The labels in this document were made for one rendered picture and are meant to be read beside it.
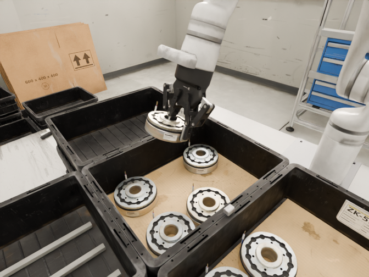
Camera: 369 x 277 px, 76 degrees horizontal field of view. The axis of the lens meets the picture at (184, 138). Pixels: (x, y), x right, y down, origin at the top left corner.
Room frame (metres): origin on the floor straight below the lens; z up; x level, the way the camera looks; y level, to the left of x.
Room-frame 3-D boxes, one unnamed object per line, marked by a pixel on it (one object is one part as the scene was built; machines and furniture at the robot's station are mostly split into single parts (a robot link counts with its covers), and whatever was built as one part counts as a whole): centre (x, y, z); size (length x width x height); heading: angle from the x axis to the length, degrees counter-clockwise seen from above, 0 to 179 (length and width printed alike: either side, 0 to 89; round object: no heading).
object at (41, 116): (1.45, 0.83, 0.37); 0.40 x 0.30 x 0.45; 136
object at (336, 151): (0.51, -0.42, 0.89); 0.09 x 0.09 x 0.17; 54
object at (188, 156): (0.54, -0.05, 0.86); 0.10 x 0.10 x 0.01
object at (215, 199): (0.36, -0.06, 0.86); 0.05 x 0.05 x 0.01
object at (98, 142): (0.65, 0.18, 0.87); 0.40 x 0.30 x 0.11; 130
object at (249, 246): (0.24, -0.16, 0.86); 0.10 x 0.10 x 0.01
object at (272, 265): (0.24, -0.16, 0.86); 0.05 x 0.05 x 0.01
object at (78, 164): (0.65, 0.18, 0.92); 0.40 x 0.30 x 0.02; 130
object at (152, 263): (0.42, -0.01, 0.92); 0.40 x 0.30 x 0.02; 130
